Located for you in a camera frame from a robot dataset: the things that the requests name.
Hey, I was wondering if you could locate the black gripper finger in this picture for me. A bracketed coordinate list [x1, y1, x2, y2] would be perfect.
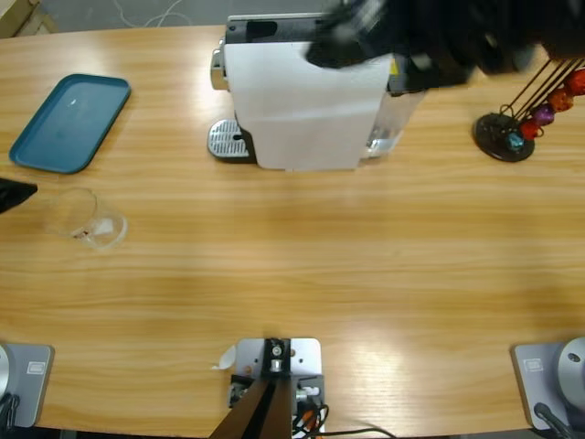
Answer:
[0, 177, 39, 216]

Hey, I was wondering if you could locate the white paper tab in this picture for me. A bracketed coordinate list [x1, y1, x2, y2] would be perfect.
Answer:
[210, 345, 238, 371]

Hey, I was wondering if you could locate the clear glass cup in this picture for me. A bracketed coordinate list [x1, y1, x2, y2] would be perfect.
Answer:
[44, 187, 129, 252]

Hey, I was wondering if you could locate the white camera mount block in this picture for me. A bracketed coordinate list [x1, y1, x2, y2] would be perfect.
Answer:
[228, 337, 326, 435]

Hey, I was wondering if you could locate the black base cable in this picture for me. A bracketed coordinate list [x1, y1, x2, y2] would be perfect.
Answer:
[533, 402, 575, 439]
[0, 391, 22, 429]

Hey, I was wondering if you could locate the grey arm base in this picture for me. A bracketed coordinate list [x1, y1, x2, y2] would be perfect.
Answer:
[510, 337, 585, 431]
[0, 342, 55, 429]

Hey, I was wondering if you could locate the white capsule coffee machine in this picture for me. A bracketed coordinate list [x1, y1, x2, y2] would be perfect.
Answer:
[207, 13, 431, 174]

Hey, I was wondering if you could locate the clear water tank dark lid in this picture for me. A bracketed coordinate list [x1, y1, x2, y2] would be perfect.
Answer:
[360, 54, 431, 161]

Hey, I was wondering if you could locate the teal plastic tray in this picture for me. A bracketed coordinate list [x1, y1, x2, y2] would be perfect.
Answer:
[8, 73, 133, 176]

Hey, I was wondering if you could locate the orange coffee capsule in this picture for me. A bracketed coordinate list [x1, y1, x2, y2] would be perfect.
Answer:
[550, 90, 575, 112]

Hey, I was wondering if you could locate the white floor cable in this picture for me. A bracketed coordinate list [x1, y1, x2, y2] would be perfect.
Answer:
[112, 0, 196, 29]

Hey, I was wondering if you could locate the dark camera post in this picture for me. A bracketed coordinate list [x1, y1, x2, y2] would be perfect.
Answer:
[208, 337, 293, 439]

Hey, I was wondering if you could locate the black wire capsule holder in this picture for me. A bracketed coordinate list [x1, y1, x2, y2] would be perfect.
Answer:
[473, 57, 585, 163]

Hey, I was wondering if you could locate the black mount cable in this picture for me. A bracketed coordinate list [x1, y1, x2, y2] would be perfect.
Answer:
[291, 402, 397, 439]

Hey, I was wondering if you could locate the metal drip tray grille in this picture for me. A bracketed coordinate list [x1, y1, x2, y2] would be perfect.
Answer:
[207, 118, 256, 165]

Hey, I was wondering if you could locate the light wooden frame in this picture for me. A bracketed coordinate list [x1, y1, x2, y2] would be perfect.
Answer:
[0, 0, 60, 40]

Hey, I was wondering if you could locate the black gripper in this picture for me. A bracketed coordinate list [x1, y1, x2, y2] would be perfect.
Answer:
[303, 0, 517, 91]

